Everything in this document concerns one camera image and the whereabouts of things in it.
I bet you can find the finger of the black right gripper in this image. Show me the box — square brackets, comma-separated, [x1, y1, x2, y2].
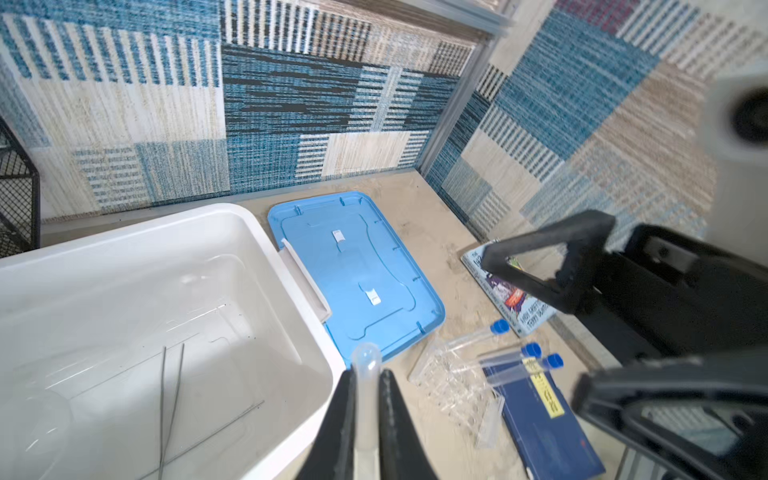
[481, 210, 616, 315]
[571, 347, 767, 479]

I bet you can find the dark blue book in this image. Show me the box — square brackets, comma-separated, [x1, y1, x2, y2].
[482, 360, 606, 479]

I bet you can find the blue plastic bin lid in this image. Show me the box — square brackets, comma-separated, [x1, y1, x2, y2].
[267, 191, 446, 362]

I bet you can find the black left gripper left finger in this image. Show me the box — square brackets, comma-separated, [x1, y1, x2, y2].
[296, 369, 357, 479]

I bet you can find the thin metal wire spatula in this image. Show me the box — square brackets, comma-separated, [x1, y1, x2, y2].
[139, 400, 265, 480]

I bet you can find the colourful treehouse book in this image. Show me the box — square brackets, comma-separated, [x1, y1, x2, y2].
[460, 244, 557, 337]

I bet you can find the white plastic storage bin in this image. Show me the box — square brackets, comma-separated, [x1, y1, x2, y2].
[1, 204, 345, 479]

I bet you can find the blue capped test tube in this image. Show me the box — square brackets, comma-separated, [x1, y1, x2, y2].
[476, 342, 542, 368]
[444, 319, 511, 352]
[487, 353, 564, 387]

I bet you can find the clear test tube rack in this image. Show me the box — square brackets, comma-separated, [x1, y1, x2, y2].
[408, 336, 505, 449]

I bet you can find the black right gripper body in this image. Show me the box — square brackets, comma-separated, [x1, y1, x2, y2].
[575, 224, 767, 364]

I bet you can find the clear plastic beaker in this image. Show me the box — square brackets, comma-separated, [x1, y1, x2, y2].
[1, 388, 73, 479]

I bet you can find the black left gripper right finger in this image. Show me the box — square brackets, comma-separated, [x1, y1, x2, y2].
[378, 369, 438, 479]

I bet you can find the clear glass stirring rod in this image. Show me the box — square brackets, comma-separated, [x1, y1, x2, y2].
[42, 301, 231, 398]

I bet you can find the black wire mesh shelf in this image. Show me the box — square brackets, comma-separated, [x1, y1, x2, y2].
[0, 120, 41, 258]

